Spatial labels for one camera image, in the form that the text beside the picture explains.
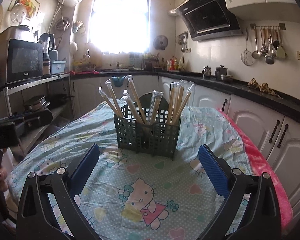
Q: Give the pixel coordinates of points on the red bottle on counter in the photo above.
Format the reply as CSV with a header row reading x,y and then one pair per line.
x,y
173,64

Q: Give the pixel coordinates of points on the black microwave oven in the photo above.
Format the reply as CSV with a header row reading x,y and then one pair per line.
x,y
20,60

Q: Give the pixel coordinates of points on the wire mesh strainer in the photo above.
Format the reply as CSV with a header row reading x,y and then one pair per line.
x,y
246,55

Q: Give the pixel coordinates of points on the person left hand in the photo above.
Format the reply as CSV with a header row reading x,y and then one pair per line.
x,y
3,172

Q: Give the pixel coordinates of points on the brown cloth on counter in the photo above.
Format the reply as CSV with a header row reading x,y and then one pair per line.
x,y
263,87

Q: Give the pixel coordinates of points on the black countertop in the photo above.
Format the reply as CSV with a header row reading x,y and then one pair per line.
x,y
284,103

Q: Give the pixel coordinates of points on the steel kettle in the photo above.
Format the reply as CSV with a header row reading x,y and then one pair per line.
x,y
207,72

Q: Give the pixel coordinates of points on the hanging utensil set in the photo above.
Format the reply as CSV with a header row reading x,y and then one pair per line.
x,y
272,43

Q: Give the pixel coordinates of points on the hello kitty teal tablecloth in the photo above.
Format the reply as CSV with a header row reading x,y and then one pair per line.
x,y
135,195

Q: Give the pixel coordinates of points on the fruit picture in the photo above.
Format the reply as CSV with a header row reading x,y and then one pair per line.
x,y
32,7

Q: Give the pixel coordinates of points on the small wall fan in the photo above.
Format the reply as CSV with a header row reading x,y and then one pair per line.
x,y
160,42

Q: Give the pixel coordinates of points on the steel ladle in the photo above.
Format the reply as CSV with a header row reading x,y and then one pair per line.
x,y
256,54

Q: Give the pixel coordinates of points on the dark steel pot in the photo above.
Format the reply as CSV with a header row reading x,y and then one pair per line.
x,y
221,70

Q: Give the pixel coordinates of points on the blue plastic box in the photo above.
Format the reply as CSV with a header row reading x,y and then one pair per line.
x,y
57,67

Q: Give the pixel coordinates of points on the pink fleece blanket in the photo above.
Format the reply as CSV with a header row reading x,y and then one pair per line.
x,y
259,165

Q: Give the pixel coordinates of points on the chopsticks pair one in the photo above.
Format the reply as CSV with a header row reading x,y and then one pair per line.
x,y
174,93

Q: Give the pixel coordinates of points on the electric blender jug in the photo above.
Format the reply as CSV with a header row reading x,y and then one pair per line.
x,y
48,42

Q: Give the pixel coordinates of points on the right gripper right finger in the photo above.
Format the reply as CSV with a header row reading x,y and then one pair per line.
x,y
261,219

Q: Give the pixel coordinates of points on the chopsticks pair three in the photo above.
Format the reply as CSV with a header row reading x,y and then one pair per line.
x,y
136,97

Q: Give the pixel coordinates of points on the chopsticks pair five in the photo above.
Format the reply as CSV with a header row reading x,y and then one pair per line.
x,y
112,100

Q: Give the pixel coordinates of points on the teal hanging bin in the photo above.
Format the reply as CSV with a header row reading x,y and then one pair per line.
x,y
118,80

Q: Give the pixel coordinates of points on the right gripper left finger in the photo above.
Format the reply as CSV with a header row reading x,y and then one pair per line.
x,y
36,219

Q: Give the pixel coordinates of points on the black range hood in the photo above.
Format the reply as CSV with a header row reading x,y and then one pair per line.
x,y
207,19

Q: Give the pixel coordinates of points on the white lower cabinets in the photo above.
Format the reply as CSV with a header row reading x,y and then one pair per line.
x,y
275,135

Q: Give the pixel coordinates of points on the chopsticks pair two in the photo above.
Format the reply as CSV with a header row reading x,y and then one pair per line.
x,y
185,92

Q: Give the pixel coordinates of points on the dark green utensil basket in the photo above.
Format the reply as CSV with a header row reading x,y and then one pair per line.
x,y
158,139

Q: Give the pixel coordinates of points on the stacked steel pots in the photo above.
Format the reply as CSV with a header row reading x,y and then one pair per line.
x,y
36,103

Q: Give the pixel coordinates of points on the chopsticks pair four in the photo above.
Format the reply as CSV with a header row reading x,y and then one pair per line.
x,y
154,106

